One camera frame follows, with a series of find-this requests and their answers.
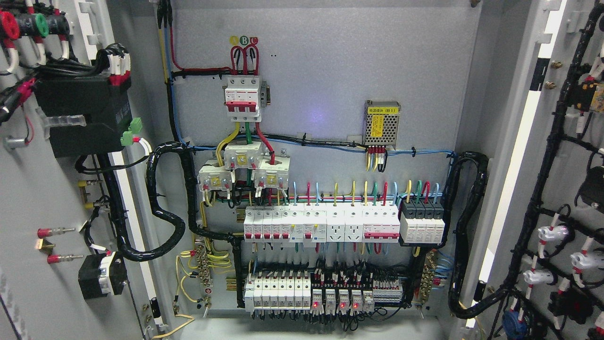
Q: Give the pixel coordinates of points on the grey electrical cabinet body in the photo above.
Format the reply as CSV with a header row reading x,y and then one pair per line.
x,y
461,74

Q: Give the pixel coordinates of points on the white current transformers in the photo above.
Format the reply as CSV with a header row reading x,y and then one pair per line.
x,y
238,158

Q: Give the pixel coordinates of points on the white socket breaker row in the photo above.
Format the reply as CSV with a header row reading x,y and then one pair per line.
x,y
322,222

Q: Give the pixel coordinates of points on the red white main breaker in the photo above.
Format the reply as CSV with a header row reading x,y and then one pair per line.
x,y
246,96

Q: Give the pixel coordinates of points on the metal mesh power supply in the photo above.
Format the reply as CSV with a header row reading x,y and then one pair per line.
x,y
381,122

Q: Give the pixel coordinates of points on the relay terminal block row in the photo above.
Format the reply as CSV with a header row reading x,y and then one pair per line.
x,y
348,291

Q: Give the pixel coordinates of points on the white lower breaker row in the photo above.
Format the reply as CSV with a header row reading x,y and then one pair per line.
x,y
278,291

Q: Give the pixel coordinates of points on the black white surge protector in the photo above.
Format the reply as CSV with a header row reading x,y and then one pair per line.
x,y
422,223

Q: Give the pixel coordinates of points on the black digital power meter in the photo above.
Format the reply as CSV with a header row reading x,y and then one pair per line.
x,y
105,109

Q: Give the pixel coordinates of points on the white rotary selector switch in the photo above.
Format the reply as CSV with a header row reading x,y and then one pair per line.
x,y
102,274

